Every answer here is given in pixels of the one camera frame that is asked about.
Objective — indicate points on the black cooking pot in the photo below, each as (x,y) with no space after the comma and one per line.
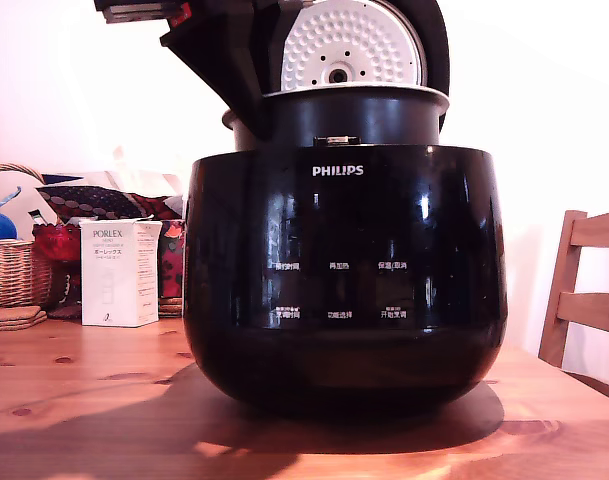
(364,120)

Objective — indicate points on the black rice cooker lid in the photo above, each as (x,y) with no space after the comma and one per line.
(364,40)

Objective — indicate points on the black Philips rice cooker body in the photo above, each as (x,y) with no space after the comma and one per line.
(344,360)

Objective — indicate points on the white fabric bag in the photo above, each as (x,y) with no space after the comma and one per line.
(144,181)

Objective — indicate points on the patterned red dark cloth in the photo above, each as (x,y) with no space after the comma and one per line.
(99,200)

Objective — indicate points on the white item with blue ribbon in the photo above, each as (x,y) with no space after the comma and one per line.
(31,197)

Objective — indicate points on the red glass bowl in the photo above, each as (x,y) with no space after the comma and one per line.
(56,242)

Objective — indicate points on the white Porlex carton box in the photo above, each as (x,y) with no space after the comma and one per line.
(114,285)

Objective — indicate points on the woven wicker basket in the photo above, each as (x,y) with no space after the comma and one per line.
(11,275)

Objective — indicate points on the wooden chair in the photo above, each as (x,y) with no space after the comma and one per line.
(589,307)

